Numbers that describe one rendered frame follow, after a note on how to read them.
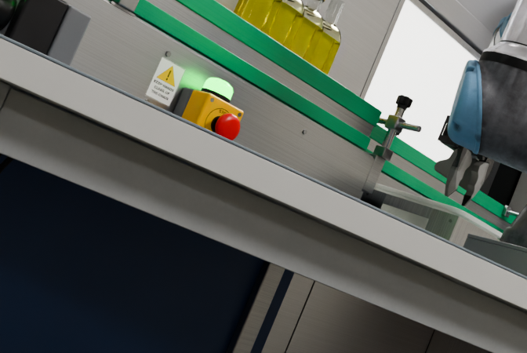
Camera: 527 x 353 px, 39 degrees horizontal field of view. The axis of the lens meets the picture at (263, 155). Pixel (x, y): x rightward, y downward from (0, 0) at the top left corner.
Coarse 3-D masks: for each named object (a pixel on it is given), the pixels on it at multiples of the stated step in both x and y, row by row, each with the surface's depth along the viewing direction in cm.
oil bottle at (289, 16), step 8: (288, 0) 132; (296, 0) 134; (280, 8) 132; (288, 8) 132; (296, 8) 134; (280, 16) 132; (288, 16) 133; (296, 16) 134; (272, 24) 132; (280, 24) 132; (288, 24) 133; (296, 24) 134; (272, 32) 131; (280, 32) 132; (288, 32) 133; (280, 40) 133; (288, 40) 134; (288, 48) 134
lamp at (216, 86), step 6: (210, 78) 106; (216, 78) 106; (210, 84) 105; (216, 84) 105; (222, 84) 105; (228, 84) 106; (204, 90) 105; (210, 90) 105; (216, 90) 105; (222, 90) 105; (228, 90) 105; (222, 96) 105; (228, 96) 106; (228, 102) 106
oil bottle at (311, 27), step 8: (304, 8) 137; (312, 8) 138; (304, 16) 136; (312, 16) 137; (320, 16) 138; (304, 24) 136; (312, 24) 137; (320, 24) 138; (296, 32) 136; (304, 32) 136; (312, 32) 137; (320, 32) 138; (296, 40) 135; (304, 40) 136; (312, 40) 138; (296, 48) 136; (304, 48) 137; (312, 48) 138; (304, 56) 137
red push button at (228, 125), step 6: (228, 114) 101; (222, 120) 101; (228, 120) 101; (234, 120) 102; (216, 126) 101; (222, 126) 101; (228, 126) 101; (234, 126) 102; (216, 132) 101; (222, 132) 101; (228, 132) 101; (234, 132) 102; (228, 138) 102; (234, 138) 103
